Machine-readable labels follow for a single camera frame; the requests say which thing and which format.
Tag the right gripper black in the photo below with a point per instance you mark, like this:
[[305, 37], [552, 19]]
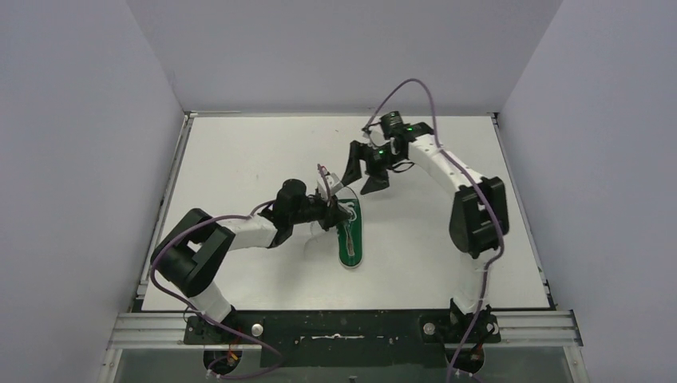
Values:
[[374, 167]]

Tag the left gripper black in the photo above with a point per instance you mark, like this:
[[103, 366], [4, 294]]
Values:
[[332, 215]]

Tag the green canvas sneaker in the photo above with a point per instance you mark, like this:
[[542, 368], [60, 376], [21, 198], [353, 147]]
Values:
[[350, 232]]

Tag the white shoelace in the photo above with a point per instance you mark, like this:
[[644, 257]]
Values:
[[320, 241]]

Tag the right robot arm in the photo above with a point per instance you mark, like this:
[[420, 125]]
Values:
[[479, 218]]

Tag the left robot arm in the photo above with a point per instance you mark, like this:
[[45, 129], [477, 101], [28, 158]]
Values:
[[190, 256]]

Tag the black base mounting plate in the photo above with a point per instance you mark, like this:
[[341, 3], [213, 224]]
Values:
[[345, 338]]

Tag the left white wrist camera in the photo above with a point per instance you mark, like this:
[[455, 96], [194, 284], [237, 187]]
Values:
[[328, 183]]

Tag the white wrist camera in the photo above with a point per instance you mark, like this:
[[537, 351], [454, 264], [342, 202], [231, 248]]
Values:
[[374, 135], [328, 183]]

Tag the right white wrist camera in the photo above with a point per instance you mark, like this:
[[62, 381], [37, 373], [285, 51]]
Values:
[[374, 135]]

